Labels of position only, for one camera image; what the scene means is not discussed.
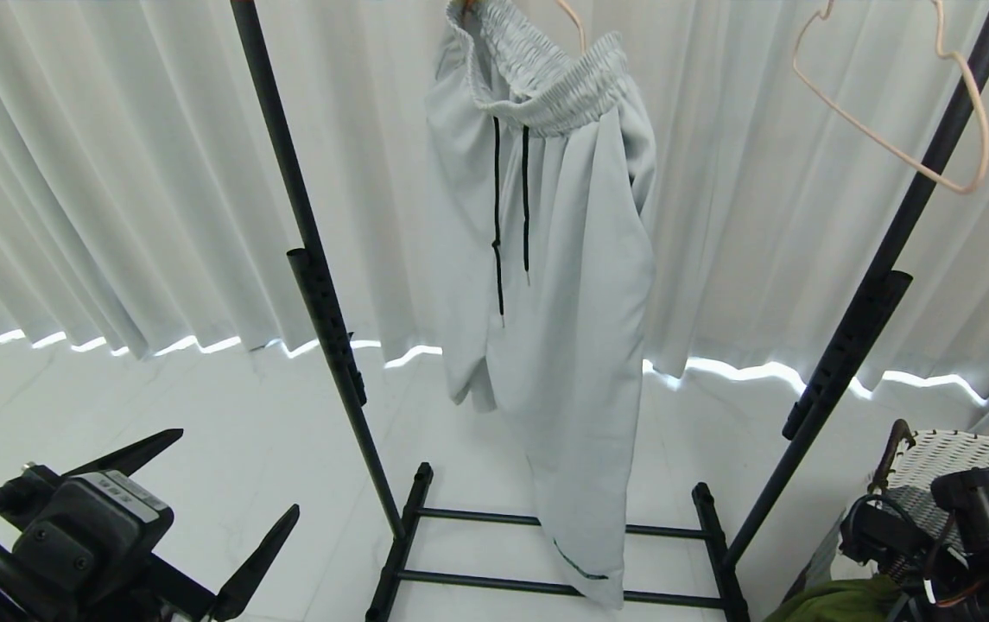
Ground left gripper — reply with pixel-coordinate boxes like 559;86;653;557
0;428;301;622

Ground pink clothes hanger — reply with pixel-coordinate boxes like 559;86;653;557
792;0;989;195
458;0;588;54

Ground black clothes rack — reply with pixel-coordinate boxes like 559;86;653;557
231;0;989;622

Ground white laundry basket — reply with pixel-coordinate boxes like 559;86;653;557
792;419;989;622

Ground white curtain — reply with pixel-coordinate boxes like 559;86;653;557
0;0;989;407

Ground green garment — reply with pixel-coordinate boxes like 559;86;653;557
766;574;903;622

